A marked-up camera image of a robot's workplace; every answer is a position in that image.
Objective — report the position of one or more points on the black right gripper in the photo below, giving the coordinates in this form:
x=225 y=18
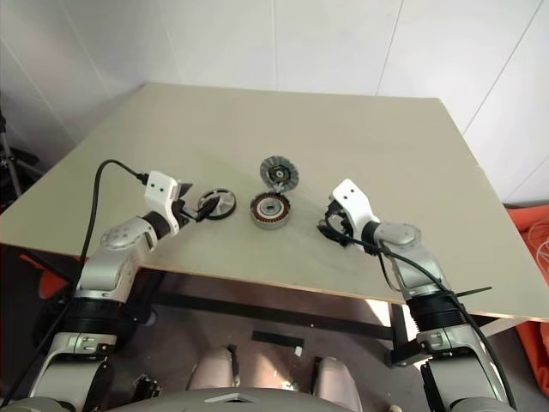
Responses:
x=345 y=229

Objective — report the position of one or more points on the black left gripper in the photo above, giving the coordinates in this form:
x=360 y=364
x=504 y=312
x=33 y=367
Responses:
x=182 y=213

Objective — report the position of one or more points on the black silver rotor disc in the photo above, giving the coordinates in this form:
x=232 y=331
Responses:
x=218 y=191

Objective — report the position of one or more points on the copper wound stator ring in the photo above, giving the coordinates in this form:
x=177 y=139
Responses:
x=270 y=224

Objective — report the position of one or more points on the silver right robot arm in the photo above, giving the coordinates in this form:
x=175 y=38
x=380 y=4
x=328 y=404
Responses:
x=403 y=236

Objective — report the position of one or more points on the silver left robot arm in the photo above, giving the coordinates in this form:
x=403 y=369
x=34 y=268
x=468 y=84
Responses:
x=107 y=262

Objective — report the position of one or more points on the black tape strip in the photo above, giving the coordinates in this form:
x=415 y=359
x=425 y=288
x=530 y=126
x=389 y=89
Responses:
x=278 y=338

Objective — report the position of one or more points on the beige right robot leg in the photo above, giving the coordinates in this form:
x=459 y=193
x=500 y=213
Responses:
x=334 y=382

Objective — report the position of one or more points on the beige robot leg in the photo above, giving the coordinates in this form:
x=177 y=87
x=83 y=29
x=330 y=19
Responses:
x=334 y=382
x=212 y=369

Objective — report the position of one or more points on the orange-red fabric object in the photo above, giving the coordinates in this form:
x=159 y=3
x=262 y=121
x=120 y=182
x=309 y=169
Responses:
x=47 y=283

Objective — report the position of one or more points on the beige left robot leg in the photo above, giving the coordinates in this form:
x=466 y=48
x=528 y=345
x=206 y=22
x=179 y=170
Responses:
x=212 y=369

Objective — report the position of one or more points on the black and grey tripod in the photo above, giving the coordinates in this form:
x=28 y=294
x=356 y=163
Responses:
x=14 y=180

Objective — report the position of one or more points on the grey robot torso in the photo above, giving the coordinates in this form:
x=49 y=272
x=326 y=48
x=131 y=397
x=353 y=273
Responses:
x=240 y=401

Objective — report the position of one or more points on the orange fabric bag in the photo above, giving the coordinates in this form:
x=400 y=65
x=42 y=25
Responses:
x=527 y=279

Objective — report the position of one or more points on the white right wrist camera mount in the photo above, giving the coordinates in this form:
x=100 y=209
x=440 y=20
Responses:
x=354 y=201

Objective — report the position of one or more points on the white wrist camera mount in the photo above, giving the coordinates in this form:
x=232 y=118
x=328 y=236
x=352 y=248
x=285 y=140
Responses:
x=354 y=201
x=158 y=186

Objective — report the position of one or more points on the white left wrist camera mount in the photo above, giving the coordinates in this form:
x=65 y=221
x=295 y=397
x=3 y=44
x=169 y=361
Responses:
x=158 y=186

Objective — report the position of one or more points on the black table frame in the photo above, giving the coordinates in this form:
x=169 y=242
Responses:
x=279 y=311

